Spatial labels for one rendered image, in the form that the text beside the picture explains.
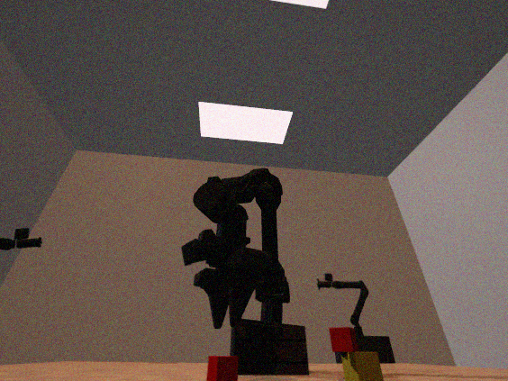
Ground red cube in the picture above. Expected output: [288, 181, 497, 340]
[329, 328, 359, 352]
[207, 356, 239, 381]

